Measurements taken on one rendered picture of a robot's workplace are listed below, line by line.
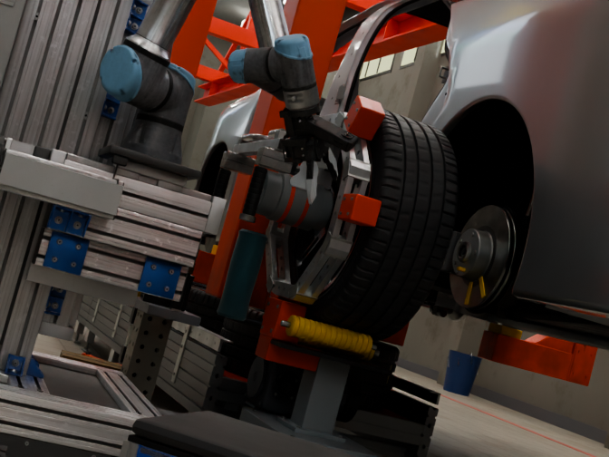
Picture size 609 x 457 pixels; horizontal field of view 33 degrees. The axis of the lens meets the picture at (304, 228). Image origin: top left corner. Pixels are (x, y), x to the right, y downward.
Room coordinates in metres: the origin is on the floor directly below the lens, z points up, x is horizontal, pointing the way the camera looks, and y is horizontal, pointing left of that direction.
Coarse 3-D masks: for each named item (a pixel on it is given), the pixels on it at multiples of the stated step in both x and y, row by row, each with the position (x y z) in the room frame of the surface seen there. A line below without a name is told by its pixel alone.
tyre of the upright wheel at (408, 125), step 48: (384, 144) 2.77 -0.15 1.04; (432, 144) 2.85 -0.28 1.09; (384, 192) 2.71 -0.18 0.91; (432, 192) 2.76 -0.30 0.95; (288, 240) 3.27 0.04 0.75; (384, 240) 2.72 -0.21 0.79; (432, 240) 2.77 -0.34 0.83; (336, 288) 2.82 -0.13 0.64; (384, 288) 2.78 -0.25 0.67; (384, 336) 2.96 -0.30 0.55
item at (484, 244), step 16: (496, 208) 3.10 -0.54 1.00; (480, 224) 3.16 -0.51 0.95; (496, 224) 3.07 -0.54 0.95; (512, 224) 3.03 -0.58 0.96; (464, 240) 3.13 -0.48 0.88; (480, 240) 3.05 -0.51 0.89; (496, 240) 3.05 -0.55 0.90; (512, 240) 3.01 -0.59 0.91; (480, 256) 3.04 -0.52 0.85; (496, 256) 3.03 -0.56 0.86; (512, 256) 2.99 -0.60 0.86; (464, 272) 3.09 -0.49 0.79; (480, 272) 3.07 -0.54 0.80; (496, 272) 3.01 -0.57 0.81; (464, 288) 3.16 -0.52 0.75; (496, 288) 3.00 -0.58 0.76; (464, 304) 3.13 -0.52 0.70; (480, 304) 3.05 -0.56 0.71
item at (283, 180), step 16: (272, 176) 2.89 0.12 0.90; (288, 176) 2.92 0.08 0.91; (272, 192) 2.88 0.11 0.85; (288, 192) 2.89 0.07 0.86; (304, 192) 2.91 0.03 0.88; (320, 192) 2.93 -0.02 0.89; (272, 208) 2.90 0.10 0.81; (288, 208) 2.90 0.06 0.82; (304, 208) 2.91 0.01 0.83; (320, 208) 2.92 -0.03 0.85; (288, 224) 2.95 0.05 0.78; (304, 224) 2.94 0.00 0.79; (320, 224) 2.96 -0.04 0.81
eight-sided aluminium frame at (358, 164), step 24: (336, 120) 2.90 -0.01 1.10; (360, 144) 2.81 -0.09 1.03; (360, 168) 2.73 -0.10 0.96; (360, 192) 2.74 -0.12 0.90; (336, 216) 2.73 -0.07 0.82; (336, 240) 2.73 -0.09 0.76; (288, 264) 3.14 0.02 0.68; (312, 264) 2.81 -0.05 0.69; (336, 264) 2.78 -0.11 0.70; (288, 288) 2.92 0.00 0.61; (312, 288) 2.88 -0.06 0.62
